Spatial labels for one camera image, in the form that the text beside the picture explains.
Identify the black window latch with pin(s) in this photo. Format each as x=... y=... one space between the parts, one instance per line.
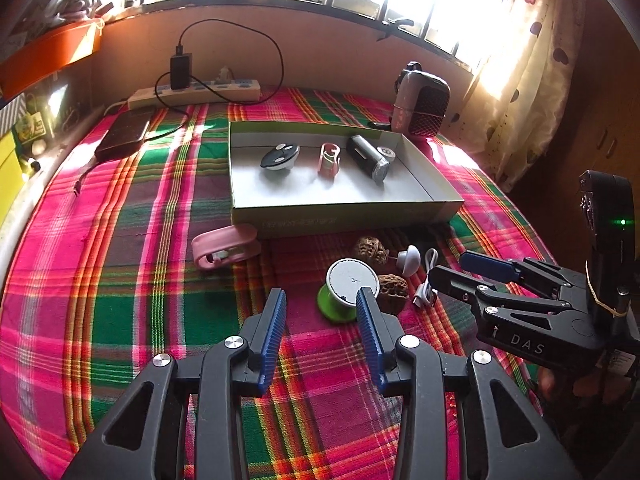
x=395 y=25

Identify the green white striped box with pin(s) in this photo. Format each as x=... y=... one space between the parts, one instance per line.
x=10 y=112

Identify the person's right hand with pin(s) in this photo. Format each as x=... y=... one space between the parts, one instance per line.
x=547 y=385

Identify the pink plastic clip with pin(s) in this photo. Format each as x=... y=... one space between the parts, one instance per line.
x=225 y=245
x=327 y=160

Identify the yellow box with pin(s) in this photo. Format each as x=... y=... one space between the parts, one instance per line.
x=10 y=175

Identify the black white oval device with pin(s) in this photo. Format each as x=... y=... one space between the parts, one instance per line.
x=280 y=157

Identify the dried plants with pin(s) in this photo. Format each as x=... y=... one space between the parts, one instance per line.
x=80 y=2

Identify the beige space heater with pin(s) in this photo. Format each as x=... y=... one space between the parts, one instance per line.
x=420 y=102

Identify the small black stick device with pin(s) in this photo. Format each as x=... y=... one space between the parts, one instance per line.
x=377 y=124

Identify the orange box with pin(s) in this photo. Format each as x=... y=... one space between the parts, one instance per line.
x=45 y=60

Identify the tan rubber band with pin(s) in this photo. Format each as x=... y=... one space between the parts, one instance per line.
x=600 y=301

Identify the green white spool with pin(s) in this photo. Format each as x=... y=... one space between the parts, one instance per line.
x=345 y=277

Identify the brown walnut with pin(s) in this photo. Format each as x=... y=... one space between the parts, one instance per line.
x=392 y=287
x=371 y=250

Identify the white mushroom-shaped knob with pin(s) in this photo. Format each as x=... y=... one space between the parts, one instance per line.
x=412 y=260

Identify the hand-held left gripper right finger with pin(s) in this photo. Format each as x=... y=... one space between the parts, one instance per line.
x=370 y=340

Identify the window metal bars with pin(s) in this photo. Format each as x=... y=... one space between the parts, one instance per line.
x=250 y=1

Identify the white plug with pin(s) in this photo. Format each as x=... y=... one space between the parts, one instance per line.
x=225 y=72

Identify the green white cardboard box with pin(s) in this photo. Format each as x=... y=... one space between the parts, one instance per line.
x=300 y=190

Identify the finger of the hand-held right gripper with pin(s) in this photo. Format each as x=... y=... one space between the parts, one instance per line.
x=450 y=280
x=487 y=265

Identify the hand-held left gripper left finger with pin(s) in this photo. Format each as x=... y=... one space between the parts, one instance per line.
x=272 y=340

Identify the black charger adapter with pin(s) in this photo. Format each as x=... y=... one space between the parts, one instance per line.
x=181 y=67

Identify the black power bank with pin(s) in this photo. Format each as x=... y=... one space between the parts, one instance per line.
x=125 y=132

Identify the cream spotted curtain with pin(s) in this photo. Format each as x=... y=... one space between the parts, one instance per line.
x=525 y=85

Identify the white power strip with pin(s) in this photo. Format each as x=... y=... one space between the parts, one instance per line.
x=240 y=91

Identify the black sensor light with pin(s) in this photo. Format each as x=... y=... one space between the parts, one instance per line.
x=367 y=157

